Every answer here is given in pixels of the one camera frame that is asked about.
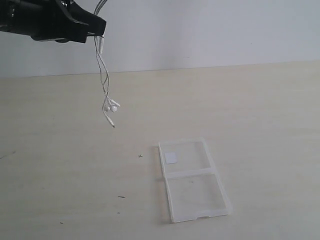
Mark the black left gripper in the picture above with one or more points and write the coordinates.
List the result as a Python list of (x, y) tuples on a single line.
[(50, 20)]

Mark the white wired earphones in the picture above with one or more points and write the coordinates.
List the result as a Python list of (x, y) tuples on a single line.
[(108, 105)]

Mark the white square sticker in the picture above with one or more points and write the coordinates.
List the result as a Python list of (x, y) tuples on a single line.
[(170, 158)]

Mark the clear plastic hinged case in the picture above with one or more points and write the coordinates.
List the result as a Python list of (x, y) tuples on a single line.
[(193, 186)]

